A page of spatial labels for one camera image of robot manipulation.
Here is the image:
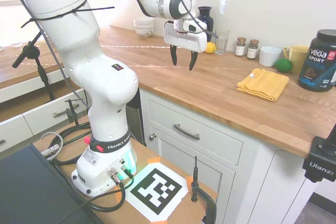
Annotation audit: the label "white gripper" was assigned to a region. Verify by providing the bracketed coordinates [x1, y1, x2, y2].
[164, 22, 208, 72]

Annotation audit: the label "yellow terry towel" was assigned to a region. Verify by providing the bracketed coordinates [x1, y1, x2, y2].
[236, 68, 290, 102]

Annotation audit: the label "black under-counter appliance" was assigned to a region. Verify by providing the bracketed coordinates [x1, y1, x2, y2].
[125, 87, 146, 146]

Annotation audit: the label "yellow lemon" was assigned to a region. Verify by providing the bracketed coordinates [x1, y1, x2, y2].
[204, 41, 217, 55]

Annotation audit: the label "clear drinking glass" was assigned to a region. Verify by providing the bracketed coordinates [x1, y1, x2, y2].
[214, 29, 231, 55]

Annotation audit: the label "white bowl floral print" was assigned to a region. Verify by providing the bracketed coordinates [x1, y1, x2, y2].
[134, 26, 154, 40]

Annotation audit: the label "dark blue vase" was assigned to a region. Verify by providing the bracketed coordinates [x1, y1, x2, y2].
[196, 6, 214, 43]

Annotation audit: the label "plain white bowl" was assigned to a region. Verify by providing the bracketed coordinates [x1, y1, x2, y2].
[133, 16, 155, 29]

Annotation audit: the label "white cup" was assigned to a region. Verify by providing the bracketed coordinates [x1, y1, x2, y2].
[259, 46, 282, 68]

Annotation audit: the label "green lime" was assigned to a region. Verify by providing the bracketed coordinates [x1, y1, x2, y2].
[275, 58, 293, 73]

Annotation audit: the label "long black zip tie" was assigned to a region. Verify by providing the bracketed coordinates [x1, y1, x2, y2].
[20, 0, 116, 28]

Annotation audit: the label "yellow mug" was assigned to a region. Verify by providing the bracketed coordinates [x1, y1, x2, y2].
[282, 45, 310, 74]

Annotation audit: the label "small black bar clamp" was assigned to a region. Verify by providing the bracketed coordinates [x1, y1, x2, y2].
[65, 99, 84, 126]

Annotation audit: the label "large black bar clamp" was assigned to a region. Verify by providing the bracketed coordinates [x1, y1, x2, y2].
[191, 155, 218, 224]

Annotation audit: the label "white shaker base cabinet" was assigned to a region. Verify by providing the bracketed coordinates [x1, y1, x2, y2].
[139, 87, 320, 224]

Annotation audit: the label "black Vega protein tub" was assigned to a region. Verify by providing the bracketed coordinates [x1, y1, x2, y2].
[297, 29, 336, 93]

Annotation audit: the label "black white fiducial tag sheet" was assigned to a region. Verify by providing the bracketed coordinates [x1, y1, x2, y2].
[125, 163, 190, 222]

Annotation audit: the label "black boom stand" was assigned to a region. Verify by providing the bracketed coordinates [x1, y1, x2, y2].
[12, 30, 56, 102]

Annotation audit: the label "white drawer cabinet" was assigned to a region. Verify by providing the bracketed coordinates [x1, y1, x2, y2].
[0, 69, 91, 154]

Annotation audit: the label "brown robot mounting board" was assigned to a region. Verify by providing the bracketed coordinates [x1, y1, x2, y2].
[33, 115, 219, 224]

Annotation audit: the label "dark flat control box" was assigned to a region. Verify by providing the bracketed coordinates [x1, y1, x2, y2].
[0, 144, 98, 224]

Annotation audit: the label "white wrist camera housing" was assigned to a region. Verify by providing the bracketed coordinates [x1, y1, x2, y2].
[183, 18, 208, 35]

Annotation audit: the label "dark curved drawer handle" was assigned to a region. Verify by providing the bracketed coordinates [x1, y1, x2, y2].
[173, 123, 201, 141]

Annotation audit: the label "silver bar drawer handle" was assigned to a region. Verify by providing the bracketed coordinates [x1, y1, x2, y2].
[52, 103, 80, 119]

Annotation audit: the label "thick black cable loop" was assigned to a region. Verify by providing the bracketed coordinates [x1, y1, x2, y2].
[51, 123, 93, 167]

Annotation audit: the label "grey cable metal connector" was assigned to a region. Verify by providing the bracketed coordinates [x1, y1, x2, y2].
[39, 132, 65, 161]

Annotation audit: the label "black Ulanzi camera mount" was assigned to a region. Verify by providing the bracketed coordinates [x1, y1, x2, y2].
[302, 129, 336, 183]

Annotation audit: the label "thin black base cable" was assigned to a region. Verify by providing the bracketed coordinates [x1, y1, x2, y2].
[59, 167, 135, 224]

